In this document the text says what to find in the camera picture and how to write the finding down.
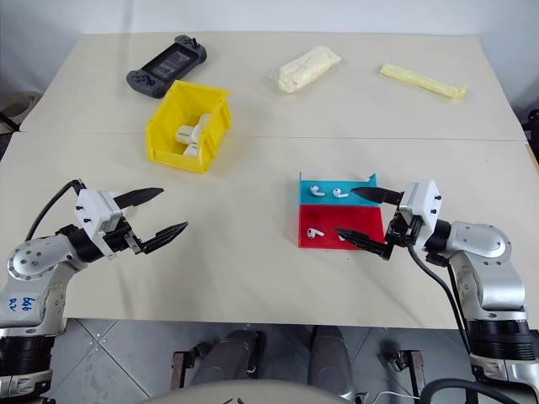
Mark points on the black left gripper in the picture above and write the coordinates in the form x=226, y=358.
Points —
x=122, y=240

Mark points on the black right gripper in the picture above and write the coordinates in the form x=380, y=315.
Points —
x=403, y=231

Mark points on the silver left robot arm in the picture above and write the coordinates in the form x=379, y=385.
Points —
x=40, y=269

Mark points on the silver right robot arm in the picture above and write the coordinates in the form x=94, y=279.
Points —
x=488, y=269

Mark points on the yellow plastic bin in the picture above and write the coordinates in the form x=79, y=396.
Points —
x=168, y=113

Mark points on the red plastic tray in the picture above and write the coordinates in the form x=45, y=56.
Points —
x=349, y=219

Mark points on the teal plastic tray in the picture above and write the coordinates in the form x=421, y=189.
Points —
x=324, y=202

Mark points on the dark rounded robot leg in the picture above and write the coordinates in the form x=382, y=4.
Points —
x=330, y=355
x=229, y=357

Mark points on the long pale yellow packet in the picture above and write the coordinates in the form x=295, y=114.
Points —
x=421, y=81

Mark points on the dark grey handheld game console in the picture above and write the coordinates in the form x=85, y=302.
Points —
x=166, y=65

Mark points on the cream filled plastic bag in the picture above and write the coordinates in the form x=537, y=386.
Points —
x=305, y=69

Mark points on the black background equipment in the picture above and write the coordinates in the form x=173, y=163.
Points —
x=532, y=126

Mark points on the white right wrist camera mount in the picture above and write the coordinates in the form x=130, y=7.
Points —
x=423, y=202

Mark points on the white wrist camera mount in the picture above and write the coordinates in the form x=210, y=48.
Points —
x=423, y=202
x=94, y=208

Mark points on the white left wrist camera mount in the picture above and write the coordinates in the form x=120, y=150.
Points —
x=94, y=208

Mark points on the brown metal stand bracket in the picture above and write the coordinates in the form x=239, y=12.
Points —
x=414, y=372
x=179, y=370

